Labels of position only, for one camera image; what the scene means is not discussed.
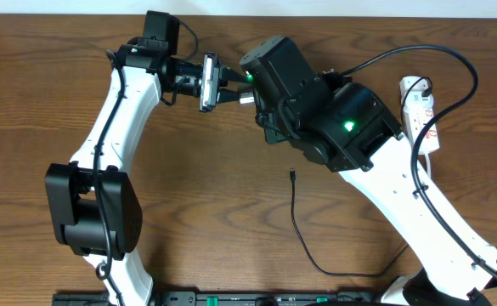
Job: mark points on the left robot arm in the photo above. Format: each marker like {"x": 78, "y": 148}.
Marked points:
{"x": 93, "y": 205}

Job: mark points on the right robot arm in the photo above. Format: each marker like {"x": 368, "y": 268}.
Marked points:
{"x": 343, "y": 125}

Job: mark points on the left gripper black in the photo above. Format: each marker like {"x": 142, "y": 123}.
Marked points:
{"x": 227, "y": 95}

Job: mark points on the Samsung Galaxy smartphone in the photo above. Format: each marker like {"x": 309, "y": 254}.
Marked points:
{"x": 246, "y": 94}

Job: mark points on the white power strip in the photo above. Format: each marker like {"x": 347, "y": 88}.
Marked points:
{"x": 417, "y": 104}

